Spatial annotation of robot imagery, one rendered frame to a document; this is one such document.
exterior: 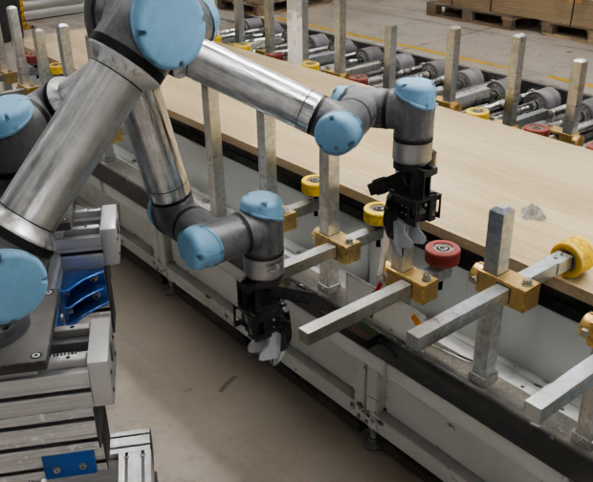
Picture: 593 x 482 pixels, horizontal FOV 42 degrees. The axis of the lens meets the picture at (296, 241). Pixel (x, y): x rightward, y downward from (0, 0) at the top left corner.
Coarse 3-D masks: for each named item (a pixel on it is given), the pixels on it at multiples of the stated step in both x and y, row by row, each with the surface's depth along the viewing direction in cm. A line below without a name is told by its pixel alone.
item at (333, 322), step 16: (432, 272) 174; (448, 272) 176; (384, 288) 168; (400, 288) 167; (352, 304) 162; (368, 304) 162; (384, 304) 165; (320, 320) 156; (336, 320) 156; (352, 320) 160; (304, 336) 154; (320, 336) 155
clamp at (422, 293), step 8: (392, 272) 173; (400, 272) 172; (408, 272) 172; (416, 272) 172; (424, 272) 172; (392, 280) 174; (408, 280) 169; (416, 280) 168; (432, 280) 168; (416, 288) 168; (424, 288) 166; (432, 288) 168; (408, 296) 171; (416, 296) 169; (424, 296) 167; (432, 296) 170; (424, 304) 169
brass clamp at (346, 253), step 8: (312, 232) 193; (320, 232) 191; (312, 240) 193; (320, 240) 191; (328, 240) 188; (336, 240) 187; (344, 240) 187; (344, 248) 184; (352, 248) 185; (360, 248) 187; (344, 256) 185; (352, 256) 186; (360, 256) 188; (344, 264) 186
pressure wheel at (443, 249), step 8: (440, 240) 177; (432, 248) 174; (440, 248) 174; (448, 248) 175; (456, 248) 174; (432, 256) 172; (440, 256) 171; (448, 256) 171; (456, 256) 172; (432, 264) 173; (440, 264) 172; (448, 264) 172; (456, 264) 173; (440, 288) 178
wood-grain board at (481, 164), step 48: (48, 48) 364; (192, 96) 288; (240, 144) 244; (288, 144) 239; (384, 144) 237; (432, 144) 236; (480, 144) 235; (528, 144) 235; (480, 192) 203; (528, 192) 202; (576, 192) 202; (480, 240) 178; (528, 240) 178; (576, 288) 159
